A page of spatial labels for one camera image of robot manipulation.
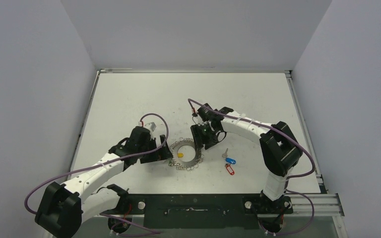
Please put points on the red key tag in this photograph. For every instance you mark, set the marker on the red key tag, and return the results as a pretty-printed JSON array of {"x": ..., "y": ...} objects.
[{"x": 229, "y": 169}]

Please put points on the blue key tag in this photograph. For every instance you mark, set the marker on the blue key tag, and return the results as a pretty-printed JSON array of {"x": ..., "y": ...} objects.
[{"x": 230, "y": 161}]

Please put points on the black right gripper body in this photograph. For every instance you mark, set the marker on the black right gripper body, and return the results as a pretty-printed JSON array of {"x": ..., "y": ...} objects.
[{"x": 197, "y": 137}]

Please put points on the metal ring disc with keyrings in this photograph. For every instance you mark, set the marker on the metal ring disc with keyrings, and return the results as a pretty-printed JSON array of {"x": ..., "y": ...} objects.
[{"x": 192, "y": 156}]

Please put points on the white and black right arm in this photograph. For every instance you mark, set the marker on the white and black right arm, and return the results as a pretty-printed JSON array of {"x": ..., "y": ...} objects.
[{"x": 277, "y": 142}]

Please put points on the aluminium frame rail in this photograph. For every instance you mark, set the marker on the aluminium frame rail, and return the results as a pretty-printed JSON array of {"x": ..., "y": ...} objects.
[{"x": 303, "y": 205}]

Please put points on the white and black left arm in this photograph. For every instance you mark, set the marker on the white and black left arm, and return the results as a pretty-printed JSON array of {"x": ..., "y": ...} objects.
[{"x": 65, "y": 206}]

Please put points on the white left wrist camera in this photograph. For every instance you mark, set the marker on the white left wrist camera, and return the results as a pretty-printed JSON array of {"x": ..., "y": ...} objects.
[{"x": 151, "y": 126}]

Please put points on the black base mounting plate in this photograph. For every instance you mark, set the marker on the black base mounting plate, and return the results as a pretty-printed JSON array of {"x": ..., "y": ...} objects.
[{"x": 201, "y": 211}]

